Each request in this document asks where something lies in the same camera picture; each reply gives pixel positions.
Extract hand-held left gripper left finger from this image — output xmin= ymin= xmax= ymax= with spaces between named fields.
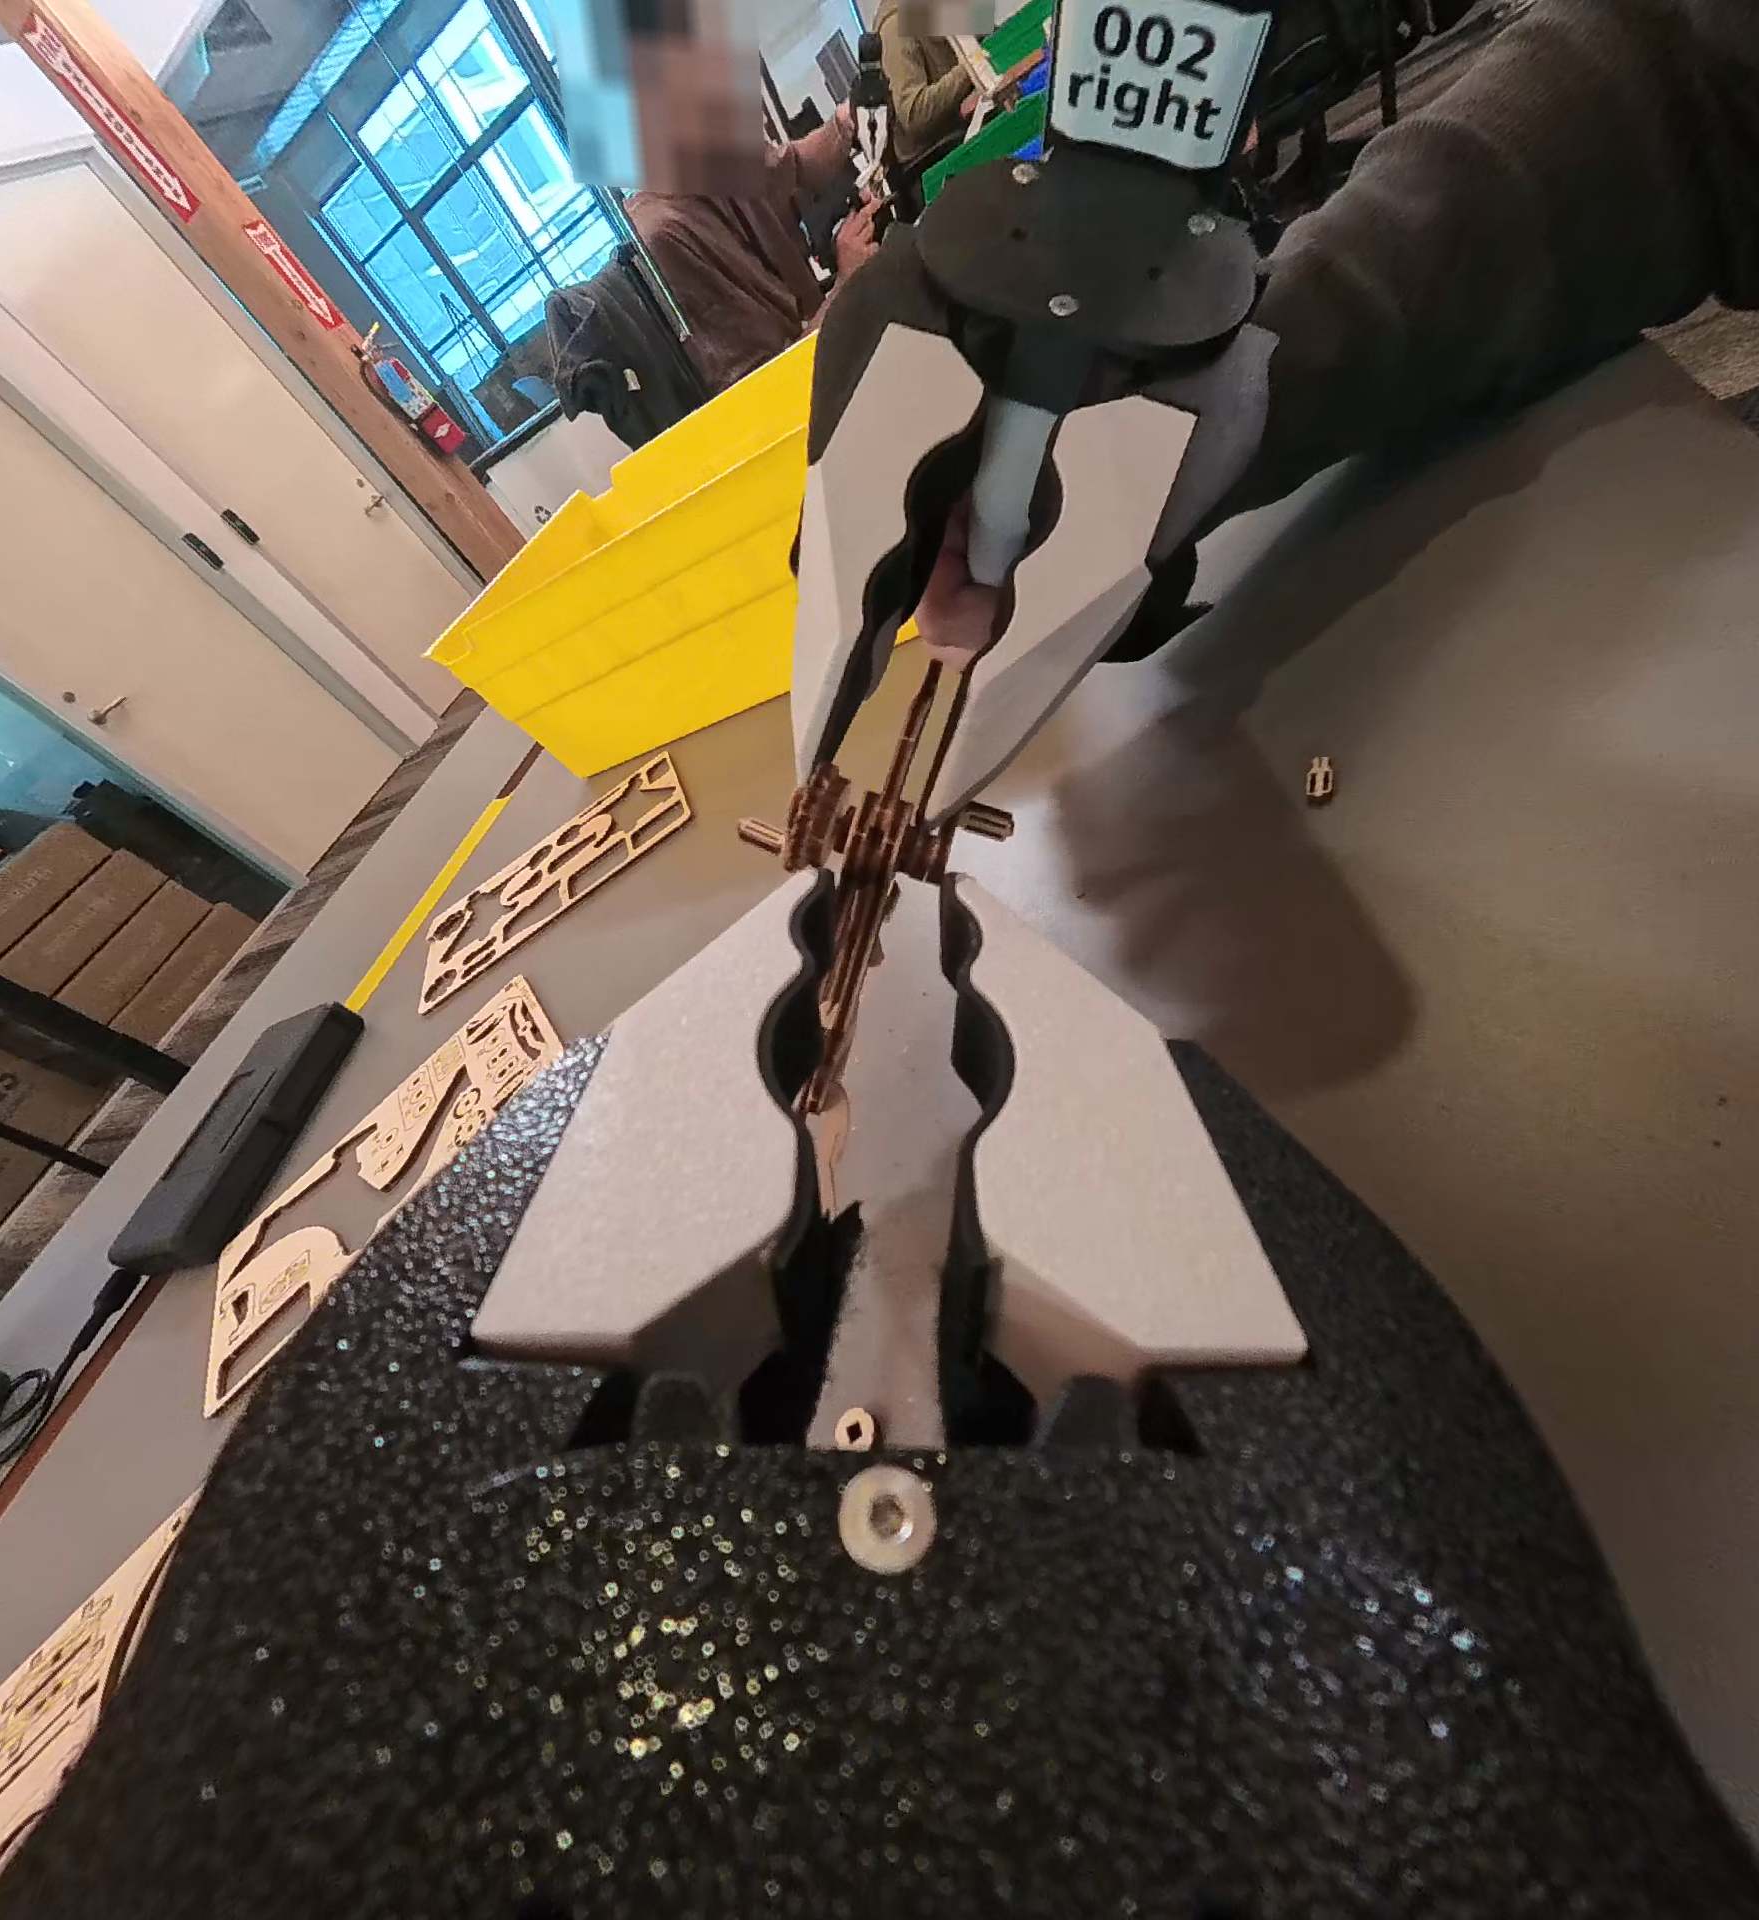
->
xmin=472 ymin=868 xmax=842 ymax=1377

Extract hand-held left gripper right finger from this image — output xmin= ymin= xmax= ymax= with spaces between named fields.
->
xmin=939 ymin=875 xmax=1313 ymax=1406

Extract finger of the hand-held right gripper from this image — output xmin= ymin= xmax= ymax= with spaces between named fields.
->
xmin=926 ymin=398 xmax=1203 ymax=825
xmin=789 ymin=326 xmax=995 ymax=782

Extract wooden model frame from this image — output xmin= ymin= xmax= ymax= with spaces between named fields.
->
xmin=740 ymin=658 xmax=1019 ymax=1220

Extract wooden gear axle assembly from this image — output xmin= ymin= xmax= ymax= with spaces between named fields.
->
xmin=740 ymin=755 xmax=1019 ymax=881

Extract emptied wooden parts sheet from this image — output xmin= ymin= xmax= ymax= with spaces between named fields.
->
xmin=414 ymin=749 xmax=693 ymax=1019

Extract wooden parts sheet curved cutout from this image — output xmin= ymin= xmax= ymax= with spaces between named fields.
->
xmin=202 ymin=971 xmax=569 ymax=1422

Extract wooden parts sheet slotted strips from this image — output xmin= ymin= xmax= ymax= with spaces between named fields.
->
xmin=0 ymin=1501 xmax=210 ymax=1920

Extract person's right hand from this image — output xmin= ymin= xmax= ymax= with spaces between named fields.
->
xmin=911 ymin=510 xmax=1015 ymax=670

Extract dark jacket on chair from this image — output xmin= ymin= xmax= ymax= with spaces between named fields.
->
xmin=538 ymin=256 xmax=713 ymax=451

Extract yellow plastic bin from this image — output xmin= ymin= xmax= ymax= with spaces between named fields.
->
xmin=418 ymin=328 xmax=823 ymax=782

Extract recycling bin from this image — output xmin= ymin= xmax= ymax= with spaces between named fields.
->
xmin=488 ymin=434 xmax=630 ymax=547

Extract yellow tape stripe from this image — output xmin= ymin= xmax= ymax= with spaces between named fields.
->
xmin=345 ymin=792 xmax=511 ymax=1011

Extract red fire extinguisher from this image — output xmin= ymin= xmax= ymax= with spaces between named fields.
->
xmin=361 ymin=334 xmax=467 ymax=459

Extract large glass window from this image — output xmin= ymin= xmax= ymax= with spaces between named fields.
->
xmin=169 ymin=0 xmax=647 ymax=441

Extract red sign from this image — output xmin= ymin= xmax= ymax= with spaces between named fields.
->
xmin=236 ymin=217 xmax=350 ymax=334
xmin=25 ymin=8 xmax=210 ymax=228

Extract brown cardboard boxes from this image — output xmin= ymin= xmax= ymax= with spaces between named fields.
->
xmin=0 ymin=815 xmax=263 ymax=1324

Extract beige door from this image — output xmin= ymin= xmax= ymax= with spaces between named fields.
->
xmin=0 ymin=147 xmax=488 ymax=755
xmin=0 ymin=313 xmax=418 ymax=875

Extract wooden support post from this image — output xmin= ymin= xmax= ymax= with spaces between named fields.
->
xmin=0 ymin=0 xmax=531 ymax=582

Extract black power bank cable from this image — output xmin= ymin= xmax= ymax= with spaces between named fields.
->
xmin=0 ymin=1264 xmax=133 ymax=1504

